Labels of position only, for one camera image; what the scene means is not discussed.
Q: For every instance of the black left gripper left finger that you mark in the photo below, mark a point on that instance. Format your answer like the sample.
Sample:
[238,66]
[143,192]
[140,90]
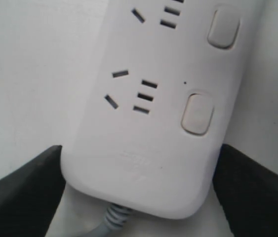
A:
[30,195]

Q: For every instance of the white five-socket power strip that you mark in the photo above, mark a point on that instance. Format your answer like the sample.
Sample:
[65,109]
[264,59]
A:
[165,77]

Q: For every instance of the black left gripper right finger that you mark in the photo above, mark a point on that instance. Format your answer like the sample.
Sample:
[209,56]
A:
[248,194]

